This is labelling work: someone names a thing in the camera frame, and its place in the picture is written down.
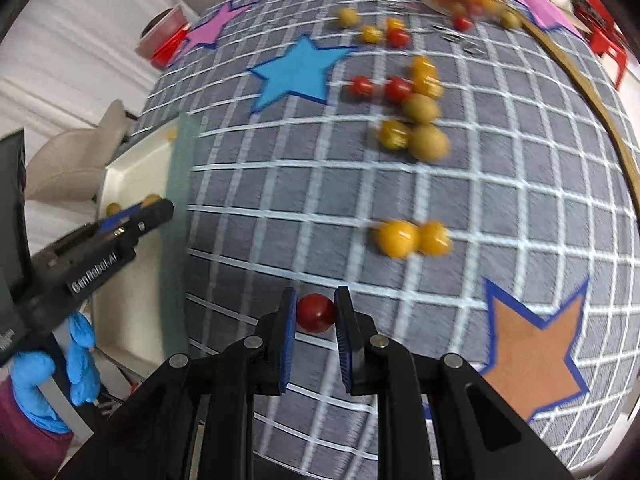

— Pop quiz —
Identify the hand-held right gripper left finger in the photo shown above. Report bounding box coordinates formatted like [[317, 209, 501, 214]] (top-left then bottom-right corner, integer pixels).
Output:
[[57, 287, 299, 480]]

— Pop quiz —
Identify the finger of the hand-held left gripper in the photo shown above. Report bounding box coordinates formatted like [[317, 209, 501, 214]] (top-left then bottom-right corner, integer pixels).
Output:
[[96, 203, 146, 235], [117, 198, 175, 250]]

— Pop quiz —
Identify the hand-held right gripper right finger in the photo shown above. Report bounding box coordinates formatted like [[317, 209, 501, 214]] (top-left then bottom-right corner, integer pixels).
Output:
[[334, 286, 576, 480]]

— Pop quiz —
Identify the person's left forearm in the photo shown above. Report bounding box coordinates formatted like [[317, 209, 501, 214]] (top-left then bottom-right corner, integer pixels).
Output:
[[0, 377, 76, 480]]

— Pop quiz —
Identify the person's left hand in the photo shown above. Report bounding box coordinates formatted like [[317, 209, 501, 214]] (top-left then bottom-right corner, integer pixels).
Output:
[[10, 311, 101, 435]]

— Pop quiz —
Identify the white rectangular tray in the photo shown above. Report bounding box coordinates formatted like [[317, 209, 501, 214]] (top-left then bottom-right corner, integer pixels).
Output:
[[90, 112, 197, 386]]

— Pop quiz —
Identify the beige chair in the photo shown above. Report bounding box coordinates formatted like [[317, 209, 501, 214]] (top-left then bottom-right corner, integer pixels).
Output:
[[24, 99, 138, 204]]

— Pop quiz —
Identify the grey grid tablecloth with stars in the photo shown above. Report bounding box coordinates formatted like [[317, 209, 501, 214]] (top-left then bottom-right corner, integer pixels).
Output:
[[132, 0, 640, 480]]

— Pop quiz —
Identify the red plastic container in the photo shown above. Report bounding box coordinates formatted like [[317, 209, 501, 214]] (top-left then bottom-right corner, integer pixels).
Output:
[[136, 4, 194, 70]]

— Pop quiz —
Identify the brown curved wooden rim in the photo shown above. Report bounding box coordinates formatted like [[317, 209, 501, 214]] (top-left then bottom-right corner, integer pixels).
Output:
[[519, 9, 640, 197]]

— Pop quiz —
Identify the red chair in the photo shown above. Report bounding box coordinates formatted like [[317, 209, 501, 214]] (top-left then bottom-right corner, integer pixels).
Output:
[[572, 0, 629, 91]]

